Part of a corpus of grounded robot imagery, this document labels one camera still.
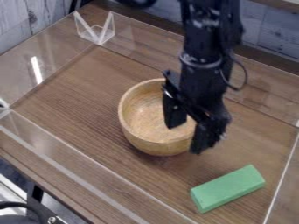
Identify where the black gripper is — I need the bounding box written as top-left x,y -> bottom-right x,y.
163,55 -> 233,154

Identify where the green foam block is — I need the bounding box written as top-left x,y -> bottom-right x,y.
191,164 -> 266,214

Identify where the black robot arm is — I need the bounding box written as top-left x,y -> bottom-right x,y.
163,0 -> 243,154

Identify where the wooden bowl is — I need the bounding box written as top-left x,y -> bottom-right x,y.
118,78 -> 197,157

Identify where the clear acrylic corner bracket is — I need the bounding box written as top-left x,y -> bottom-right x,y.
74,11 -> 115,46

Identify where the black table frame bracket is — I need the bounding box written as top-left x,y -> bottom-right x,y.
24,183 -> 80,224

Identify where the black cable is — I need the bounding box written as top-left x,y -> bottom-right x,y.
0,200 -> 31,224

